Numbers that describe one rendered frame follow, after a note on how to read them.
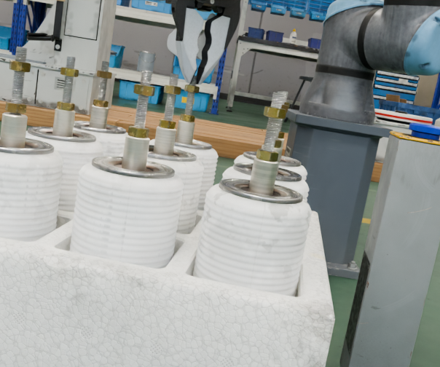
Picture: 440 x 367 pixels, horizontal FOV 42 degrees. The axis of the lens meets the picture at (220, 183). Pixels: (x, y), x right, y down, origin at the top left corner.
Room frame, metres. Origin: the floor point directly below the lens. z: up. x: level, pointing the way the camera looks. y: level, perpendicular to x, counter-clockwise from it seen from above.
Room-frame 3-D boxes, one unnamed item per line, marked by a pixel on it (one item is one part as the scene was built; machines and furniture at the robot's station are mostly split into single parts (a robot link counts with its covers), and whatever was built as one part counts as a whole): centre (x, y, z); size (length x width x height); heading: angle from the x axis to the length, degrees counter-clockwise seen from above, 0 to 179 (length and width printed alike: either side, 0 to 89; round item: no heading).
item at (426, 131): (0.68, -0.23, 0.32); 0.04 x 0.04 x 0.02
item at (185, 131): (0.76, 0.06, 0.26); 0.02 x 0.02 x 0.03
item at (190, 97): (0.76, 0.06, 0.30); 0.01 x 0.01 x 0.08
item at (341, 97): (1.18, -0.21, 0.35); 0.15 x 0.15 x 0.10
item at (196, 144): (0.76, 0.06, 0.25); 0.08 x 0.08 x 0.01
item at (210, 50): (0.78, 0.05, 0.38); 0.06 x 0.03 x 0.09; 34
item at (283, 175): (0.62, -0.05, 0.25); 0.08 x 0.08 x 0.01
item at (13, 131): (0.53, 0.20, 0.26); 0.02 x 0.02 x 0.03
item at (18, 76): (0.53, 0.20, 0.30); 0.01 x 0.01 x 0.08
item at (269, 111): (0.51, -0.04, 0.32); 0.02 x 0.02 x 0.01; 14
